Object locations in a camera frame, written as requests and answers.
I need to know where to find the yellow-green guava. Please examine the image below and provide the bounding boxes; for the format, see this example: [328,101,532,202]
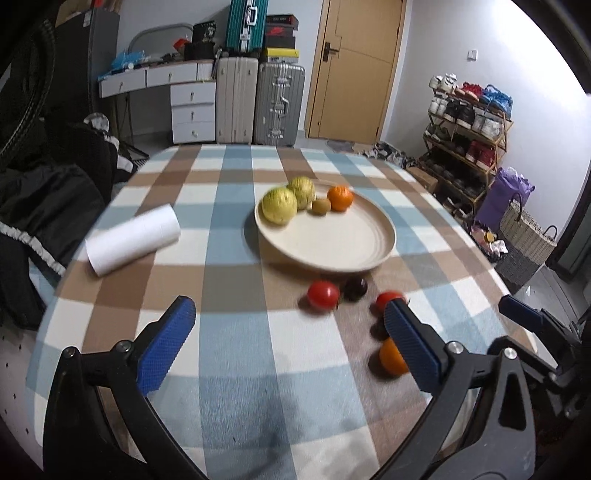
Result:
[260,187,298,226]

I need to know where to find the white drawer desk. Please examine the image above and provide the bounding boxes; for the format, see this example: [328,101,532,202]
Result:
[98,60,216,144]

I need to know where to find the orange mandarin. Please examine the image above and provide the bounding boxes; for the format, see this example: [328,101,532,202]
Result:
[327,185,353,212]
[379,338,409,377]

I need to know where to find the black bowl basket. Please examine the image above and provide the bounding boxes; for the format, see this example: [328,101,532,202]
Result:
[469,222,509,263]

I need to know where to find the black clothes pile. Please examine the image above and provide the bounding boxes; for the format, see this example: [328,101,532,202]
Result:
[1,114,138,331]

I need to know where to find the beige suitcase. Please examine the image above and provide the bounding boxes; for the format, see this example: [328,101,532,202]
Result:
[215,57,259,144]

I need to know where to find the wrinkled green guava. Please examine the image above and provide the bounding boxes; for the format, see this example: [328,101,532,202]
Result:
[287,176,315,211]

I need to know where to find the dark grey cabinet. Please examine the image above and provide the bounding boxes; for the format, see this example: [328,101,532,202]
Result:
[47,8,120,125]

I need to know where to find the stacked shoe boxes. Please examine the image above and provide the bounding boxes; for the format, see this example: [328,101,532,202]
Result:
[262,14,300,61]

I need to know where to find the silver grey suitcase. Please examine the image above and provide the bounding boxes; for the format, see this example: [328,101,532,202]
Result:
[253,62,305,147]

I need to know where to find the wooden shoe rack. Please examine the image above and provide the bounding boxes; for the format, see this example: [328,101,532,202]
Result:
[417,88,514,215]

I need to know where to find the purple bag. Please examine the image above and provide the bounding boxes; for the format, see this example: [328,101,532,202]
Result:
[475,167,535,232]

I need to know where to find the woven basket bag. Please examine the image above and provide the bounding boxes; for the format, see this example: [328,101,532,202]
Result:
[500,193,558,265]

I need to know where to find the teal suitcase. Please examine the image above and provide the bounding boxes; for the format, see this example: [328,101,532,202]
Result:
[225,0,269,54]

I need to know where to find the red tomato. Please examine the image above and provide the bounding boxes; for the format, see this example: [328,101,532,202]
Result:
[375,290,409,314]
[307,280,341,311]

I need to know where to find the dark purple plum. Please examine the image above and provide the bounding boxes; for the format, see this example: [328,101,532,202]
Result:
[342,276,369,302]

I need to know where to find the white paper towel roll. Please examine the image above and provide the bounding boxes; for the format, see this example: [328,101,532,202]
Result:
[85,204,181,277]

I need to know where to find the cream round plate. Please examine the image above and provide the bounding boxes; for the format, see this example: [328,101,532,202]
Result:
[253,184,397,273]

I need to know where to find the brown kiwi fruit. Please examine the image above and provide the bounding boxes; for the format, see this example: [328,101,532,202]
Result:
[311,197,332,216]

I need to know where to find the wooden door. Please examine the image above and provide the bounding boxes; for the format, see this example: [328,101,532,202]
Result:
[305,0,407,144]

